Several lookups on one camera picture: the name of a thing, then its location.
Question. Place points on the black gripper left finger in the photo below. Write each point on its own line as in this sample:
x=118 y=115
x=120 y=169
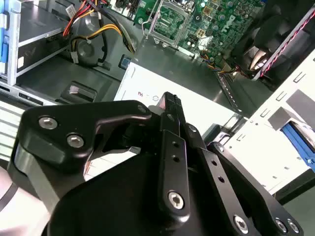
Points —
x=49 y=137

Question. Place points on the hard disk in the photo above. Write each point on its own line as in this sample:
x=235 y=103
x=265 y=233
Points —
x=299 y=145

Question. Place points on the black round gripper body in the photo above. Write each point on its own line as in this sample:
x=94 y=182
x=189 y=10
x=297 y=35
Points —
x=110 y=209

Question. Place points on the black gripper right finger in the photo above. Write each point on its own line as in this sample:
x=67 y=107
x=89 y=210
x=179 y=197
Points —
x=221 y=177

